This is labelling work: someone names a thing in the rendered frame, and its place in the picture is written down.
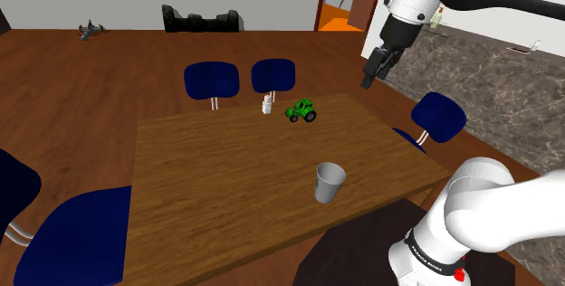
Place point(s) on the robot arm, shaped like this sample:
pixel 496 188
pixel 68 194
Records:
pixel 481 214

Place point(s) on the pale soap dispenser bottle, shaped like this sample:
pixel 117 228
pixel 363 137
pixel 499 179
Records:
pixel 435 19

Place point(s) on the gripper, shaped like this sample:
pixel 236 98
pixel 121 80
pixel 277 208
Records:
pixel 399 33

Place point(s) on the blue chair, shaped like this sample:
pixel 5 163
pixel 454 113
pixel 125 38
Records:
pixel 273 75
pixel 439 117
pixel 212 80
pixel 75 236

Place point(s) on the black sofa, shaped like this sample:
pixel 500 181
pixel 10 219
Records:
pixel 201 22

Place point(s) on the brown wooden dining table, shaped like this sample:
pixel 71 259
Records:
pixel 220 179

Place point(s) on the brown wooden door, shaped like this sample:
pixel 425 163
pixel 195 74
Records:
pixel 364 2

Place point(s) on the small white bottle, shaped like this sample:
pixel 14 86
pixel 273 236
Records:
pixel 267 106

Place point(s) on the green toy tractor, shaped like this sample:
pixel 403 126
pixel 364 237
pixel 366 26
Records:
pixel 303 109

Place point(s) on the grey toy aeroplane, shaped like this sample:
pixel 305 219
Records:
pixel 89 30

